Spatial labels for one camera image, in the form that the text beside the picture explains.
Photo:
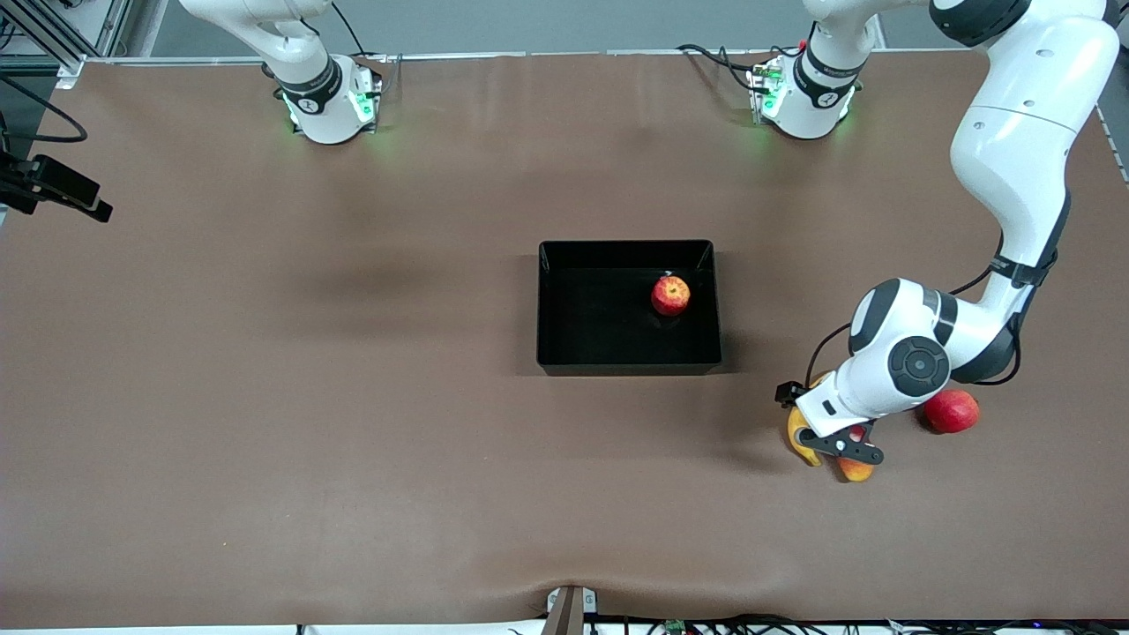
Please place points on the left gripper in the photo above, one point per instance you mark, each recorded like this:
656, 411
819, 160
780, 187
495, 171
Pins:
783, 394

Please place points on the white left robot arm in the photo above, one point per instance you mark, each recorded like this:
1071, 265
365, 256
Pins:
1014, 159

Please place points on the black plastic box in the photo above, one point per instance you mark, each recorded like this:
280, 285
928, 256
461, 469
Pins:
600, 326

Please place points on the aluminium frame profile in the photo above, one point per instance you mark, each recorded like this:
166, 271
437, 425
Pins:
71, 70

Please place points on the red yellow mango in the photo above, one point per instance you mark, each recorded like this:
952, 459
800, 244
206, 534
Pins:
854, 474

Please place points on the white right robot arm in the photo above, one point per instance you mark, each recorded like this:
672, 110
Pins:
309, 79

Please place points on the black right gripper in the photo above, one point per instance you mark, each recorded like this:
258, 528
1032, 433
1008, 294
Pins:
22, 179

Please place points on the yellow banana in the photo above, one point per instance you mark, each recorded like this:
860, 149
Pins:
793, 428

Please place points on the grey table clamp bracket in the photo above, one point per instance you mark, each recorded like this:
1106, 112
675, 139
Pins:
569, 608

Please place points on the red yellow apple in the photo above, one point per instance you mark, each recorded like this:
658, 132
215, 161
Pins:
670, 295

